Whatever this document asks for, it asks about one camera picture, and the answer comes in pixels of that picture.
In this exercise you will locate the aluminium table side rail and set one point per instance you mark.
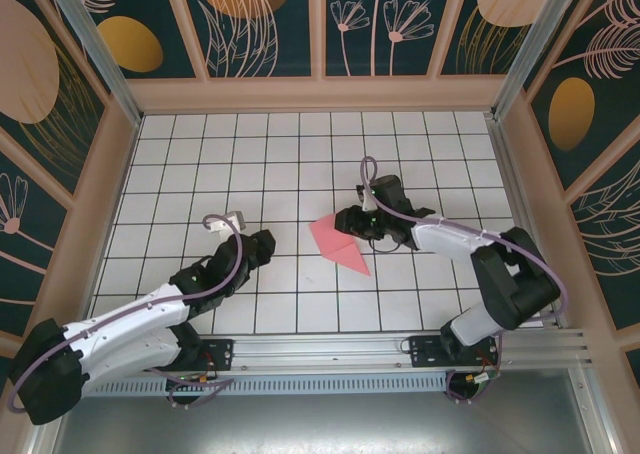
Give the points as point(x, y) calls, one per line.
point(506, 164)

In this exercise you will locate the long aluminium mounting rail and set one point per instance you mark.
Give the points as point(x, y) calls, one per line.
point(320, 351)

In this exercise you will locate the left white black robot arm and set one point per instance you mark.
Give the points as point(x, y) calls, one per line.
point(125, 334)

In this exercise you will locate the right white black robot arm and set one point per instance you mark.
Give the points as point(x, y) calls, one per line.
point(445, 239)

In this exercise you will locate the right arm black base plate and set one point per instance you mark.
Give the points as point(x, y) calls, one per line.
point(425, 351)

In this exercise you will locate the aluminium corner post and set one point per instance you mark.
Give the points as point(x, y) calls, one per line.
point(530, 49)
point(100, 59)

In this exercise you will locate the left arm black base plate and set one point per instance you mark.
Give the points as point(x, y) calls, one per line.
point(220, 354)

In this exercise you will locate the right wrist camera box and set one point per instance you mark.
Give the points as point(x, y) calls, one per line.
point(366, 199)

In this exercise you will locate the pink paper sheet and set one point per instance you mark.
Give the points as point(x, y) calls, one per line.
point(335, 246)

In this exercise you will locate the shiny metal sheet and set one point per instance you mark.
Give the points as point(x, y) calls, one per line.
point(320, 424)

